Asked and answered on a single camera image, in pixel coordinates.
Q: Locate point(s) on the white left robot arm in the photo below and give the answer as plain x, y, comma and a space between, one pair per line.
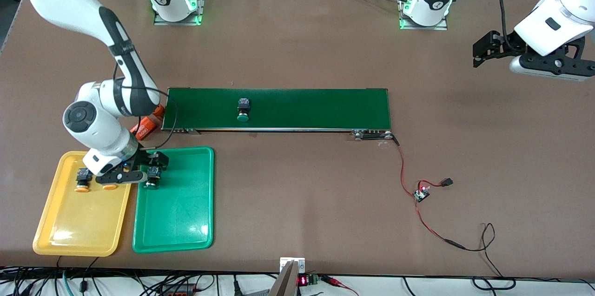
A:
558, 22

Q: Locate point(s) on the green conveyor belt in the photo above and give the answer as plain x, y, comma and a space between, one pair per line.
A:
302, 110

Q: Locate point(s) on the green plastic tray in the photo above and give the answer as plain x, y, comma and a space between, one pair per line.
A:
179, 207

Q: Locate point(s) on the orange 4680 battery cylinder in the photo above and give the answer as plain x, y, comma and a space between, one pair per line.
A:
146, 129
160, 111

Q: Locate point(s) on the black connector plug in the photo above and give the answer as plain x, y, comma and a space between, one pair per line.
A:
447, 182

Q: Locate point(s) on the grey metal camera mount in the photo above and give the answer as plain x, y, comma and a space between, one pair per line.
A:
286, 282

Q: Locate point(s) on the orange power strip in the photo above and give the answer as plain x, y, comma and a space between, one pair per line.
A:
179, 291

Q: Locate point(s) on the yellow mushroom push button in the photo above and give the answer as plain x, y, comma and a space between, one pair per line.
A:
82, 188
110, 187

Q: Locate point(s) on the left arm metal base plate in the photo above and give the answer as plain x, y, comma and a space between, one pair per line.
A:
441, 27

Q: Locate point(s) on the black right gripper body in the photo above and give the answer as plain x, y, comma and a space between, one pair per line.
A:
147, 157

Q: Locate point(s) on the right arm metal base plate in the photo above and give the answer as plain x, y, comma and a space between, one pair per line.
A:
202, 3

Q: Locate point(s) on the red digit display module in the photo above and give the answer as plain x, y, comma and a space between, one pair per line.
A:
302, 280

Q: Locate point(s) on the yellow plastic tray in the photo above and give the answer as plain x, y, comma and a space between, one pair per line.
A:
79, 217

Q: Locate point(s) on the small conveyor controller board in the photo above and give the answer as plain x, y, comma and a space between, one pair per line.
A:
422, 194

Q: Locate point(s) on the green mushroom push button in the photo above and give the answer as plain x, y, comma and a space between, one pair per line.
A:
243, 117
151, 184

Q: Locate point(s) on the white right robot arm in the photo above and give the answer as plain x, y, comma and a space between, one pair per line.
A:
93, 119

